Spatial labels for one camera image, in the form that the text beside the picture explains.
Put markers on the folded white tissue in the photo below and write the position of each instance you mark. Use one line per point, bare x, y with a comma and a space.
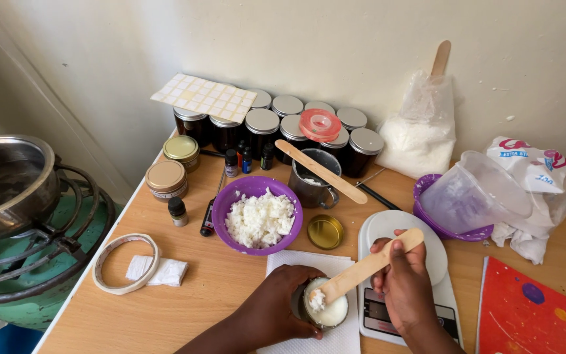
165, 271

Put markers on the white paper towel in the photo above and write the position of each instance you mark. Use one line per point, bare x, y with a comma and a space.
332, 341

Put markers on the thin black stick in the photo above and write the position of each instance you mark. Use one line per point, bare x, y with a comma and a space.
212, 153

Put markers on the pink clear tape roll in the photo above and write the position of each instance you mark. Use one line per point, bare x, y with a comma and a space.
320, 125

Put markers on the purple plastic bowl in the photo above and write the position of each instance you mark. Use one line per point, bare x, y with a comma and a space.
423, 216

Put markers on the dark dropper bottle white label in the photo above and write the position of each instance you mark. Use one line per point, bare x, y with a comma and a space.
178, 212

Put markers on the thin metal rod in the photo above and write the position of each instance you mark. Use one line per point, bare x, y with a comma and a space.
370, 176

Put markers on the gold-lidded tin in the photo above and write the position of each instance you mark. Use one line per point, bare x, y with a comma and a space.
181, 150

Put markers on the person's left hand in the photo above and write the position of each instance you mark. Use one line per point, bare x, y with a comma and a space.
270, 307

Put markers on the purple bowl with wax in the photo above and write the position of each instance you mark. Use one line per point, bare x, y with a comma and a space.
243, 189

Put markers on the blue-label small oil bottle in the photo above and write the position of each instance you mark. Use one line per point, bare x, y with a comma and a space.
247, 162

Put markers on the white sticker sheet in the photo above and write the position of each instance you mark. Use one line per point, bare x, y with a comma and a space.
204, 97

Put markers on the red-label small oil bottle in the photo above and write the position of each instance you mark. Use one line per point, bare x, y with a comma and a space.
240, 150

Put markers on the black pen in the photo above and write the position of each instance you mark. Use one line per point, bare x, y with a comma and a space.
379, 196

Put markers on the crumpled white cloth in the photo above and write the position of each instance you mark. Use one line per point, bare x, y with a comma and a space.
523, 243

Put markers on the long wooden stir stick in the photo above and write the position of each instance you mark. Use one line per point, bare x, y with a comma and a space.
322, 170

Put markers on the small metal candle tin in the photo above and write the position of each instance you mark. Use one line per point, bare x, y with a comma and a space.
298, 309

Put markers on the labelled copper-lidded tin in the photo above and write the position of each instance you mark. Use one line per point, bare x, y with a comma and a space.
166, 179

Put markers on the wax-tipped wooden stir stick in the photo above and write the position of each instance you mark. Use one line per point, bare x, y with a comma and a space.
356, 275

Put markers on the steel cooking pot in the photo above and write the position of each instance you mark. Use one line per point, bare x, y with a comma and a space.
13, 187

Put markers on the person's right hand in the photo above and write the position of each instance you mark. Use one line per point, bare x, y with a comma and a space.
408, 295

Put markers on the white wax flakes heap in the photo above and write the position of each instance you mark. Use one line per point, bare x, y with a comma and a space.
261, 219

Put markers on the red planet-print notebook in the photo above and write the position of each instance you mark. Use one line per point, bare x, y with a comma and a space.
528, 309

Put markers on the black gas burner grate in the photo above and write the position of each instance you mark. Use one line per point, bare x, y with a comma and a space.
74, 246

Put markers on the white digital kitchen scale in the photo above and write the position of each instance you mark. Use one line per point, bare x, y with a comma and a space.
433, 265

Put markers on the short wooden stick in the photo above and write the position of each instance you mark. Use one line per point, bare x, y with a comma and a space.
441, 56

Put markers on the clear plastic measuring jug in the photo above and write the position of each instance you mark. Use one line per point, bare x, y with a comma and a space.
474, 196

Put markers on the white double-sided tape roll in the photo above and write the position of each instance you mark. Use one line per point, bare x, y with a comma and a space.
101, 278

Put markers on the black probe thermometer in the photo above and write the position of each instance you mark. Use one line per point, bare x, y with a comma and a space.
208, 219

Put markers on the green-label small oil bottle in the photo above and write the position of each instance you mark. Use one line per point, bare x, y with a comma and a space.
267, 158

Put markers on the white printed plastic bag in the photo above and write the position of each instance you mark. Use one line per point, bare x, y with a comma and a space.
538, 177

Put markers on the clear bag of wax flakes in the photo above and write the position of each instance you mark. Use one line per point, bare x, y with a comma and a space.
418, 137

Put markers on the loose gold tin lid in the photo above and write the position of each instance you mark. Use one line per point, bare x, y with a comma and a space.
325, 232

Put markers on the white wax in tin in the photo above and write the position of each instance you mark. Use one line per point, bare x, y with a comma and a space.
334, 312

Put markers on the group of dark silver-lidded jars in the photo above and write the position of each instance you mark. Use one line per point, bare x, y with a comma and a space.
263, 130

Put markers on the purple-label small oil bottle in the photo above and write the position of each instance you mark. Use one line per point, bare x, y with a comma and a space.
231, 164

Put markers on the green gas cylinder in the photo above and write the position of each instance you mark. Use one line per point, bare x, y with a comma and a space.
42, 307

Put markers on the blue plastic container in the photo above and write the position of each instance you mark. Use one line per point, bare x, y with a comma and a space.
10, 340

